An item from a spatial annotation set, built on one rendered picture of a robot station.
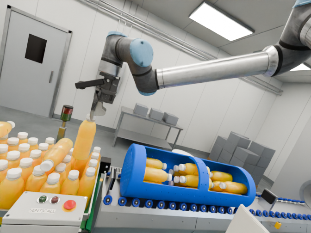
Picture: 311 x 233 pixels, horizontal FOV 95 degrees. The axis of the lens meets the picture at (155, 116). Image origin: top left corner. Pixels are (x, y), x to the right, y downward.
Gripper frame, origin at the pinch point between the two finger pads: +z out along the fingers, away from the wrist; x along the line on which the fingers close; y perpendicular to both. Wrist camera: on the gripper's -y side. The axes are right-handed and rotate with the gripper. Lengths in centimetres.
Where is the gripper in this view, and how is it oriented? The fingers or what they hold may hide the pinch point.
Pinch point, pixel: (91, 116)
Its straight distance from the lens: 70.6
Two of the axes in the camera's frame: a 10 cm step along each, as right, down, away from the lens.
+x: -2.5, -2.5, 9.4
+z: -3.3, 9.3, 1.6
